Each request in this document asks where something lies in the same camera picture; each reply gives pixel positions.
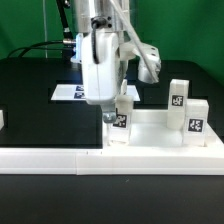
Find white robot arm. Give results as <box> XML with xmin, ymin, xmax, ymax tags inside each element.
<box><xmin>72</xmin><ymin>0</ymin><xmax>135</xmax><ymax>123</ymax></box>

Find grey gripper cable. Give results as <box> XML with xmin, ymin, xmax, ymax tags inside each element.
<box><xmin>109</xmin><ymin>0</ymin><xmax>160</xmax><ymax>81</ymax></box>

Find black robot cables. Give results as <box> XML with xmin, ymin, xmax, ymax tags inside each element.
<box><xmin>7</xmin><ymin>0</ymin><xmax>77</xmax><ymax>59</ymax></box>

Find white square tabletop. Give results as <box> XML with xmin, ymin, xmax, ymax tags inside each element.
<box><xmin>101</xmin><ymin>109</ymin><xmax>221</xmax><ymax>150</ymax></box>

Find white L-shaped fixture wall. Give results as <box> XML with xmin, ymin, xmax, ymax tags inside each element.
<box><xmin>0</xmin><ymin>127</ymin><xmax>224</xmax><ymax>175</ymax></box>

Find white sheet with fiducial tags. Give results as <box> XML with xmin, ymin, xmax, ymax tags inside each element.
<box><xmin>51</xmin><ymin>84</ymin><xmax>140</xmax><ymax>102</ymax></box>

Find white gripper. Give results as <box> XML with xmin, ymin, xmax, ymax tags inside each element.
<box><xmin>81</xmin><ymin>32</ymin><xmax>120</xmax><ymax>124</ymax></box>

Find white part at left edge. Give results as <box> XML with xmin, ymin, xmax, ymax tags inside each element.
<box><xmin>0</xmin><ymin>110</ymin><xmax>4</xmax><ymax>131</ymax></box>

